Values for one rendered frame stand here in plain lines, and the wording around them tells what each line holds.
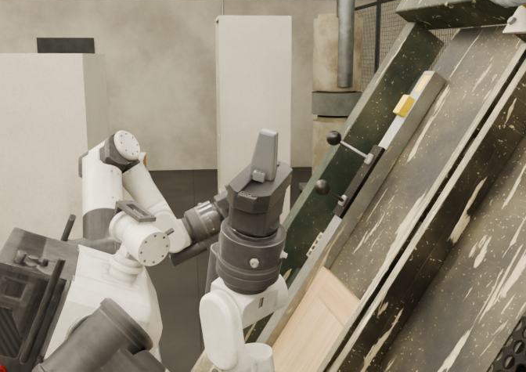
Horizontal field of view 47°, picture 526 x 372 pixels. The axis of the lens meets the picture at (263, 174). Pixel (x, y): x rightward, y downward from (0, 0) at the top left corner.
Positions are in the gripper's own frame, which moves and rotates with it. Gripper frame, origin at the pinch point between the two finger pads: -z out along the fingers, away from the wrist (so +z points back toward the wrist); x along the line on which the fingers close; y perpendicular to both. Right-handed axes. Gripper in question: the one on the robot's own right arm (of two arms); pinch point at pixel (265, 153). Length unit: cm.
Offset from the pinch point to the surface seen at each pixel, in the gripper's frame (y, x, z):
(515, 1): 25, 48, -19
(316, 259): -1, 58, 49
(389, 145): 9, 73, 21
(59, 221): -167, 178, 152
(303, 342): 3, 42, 61
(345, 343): 13, 27, 45
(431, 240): 23.2, 35.3, 23.4
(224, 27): -163, 376, 69
